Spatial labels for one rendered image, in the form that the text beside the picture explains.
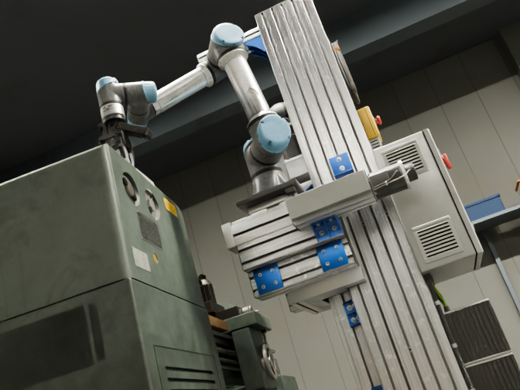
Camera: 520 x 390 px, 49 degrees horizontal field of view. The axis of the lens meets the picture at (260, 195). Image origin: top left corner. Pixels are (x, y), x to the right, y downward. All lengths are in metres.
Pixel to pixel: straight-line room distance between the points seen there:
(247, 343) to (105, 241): 1.17
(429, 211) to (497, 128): 4.64
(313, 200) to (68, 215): 0.72
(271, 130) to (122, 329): 0.84
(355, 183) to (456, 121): 4.89
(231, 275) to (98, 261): 5.16
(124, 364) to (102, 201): 0.42
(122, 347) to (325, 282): 0.81
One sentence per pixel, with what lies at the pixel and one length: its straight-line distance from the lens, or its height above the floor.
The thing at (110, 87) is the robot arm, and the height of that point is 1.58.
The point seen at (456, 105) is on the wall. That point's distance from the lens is 6.69.
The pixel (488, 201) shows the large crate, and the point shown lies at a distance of 5.75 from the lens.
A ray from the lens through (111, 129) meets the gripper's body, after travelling 1.90.
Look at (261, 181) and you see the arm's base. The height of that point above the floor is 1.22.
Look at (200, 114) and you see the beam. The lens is 5.54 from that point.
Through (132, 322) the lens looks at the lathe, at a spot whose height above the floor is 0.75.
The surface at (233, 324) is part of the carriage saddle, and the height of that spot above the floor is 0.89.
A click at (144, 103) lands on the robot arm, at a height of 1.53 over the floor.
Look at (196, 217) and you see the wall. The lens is 6.93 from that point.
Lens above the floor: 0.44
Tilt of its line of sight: 22 degrees up
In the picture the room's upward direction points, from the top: 17 degrees counter-clockwise
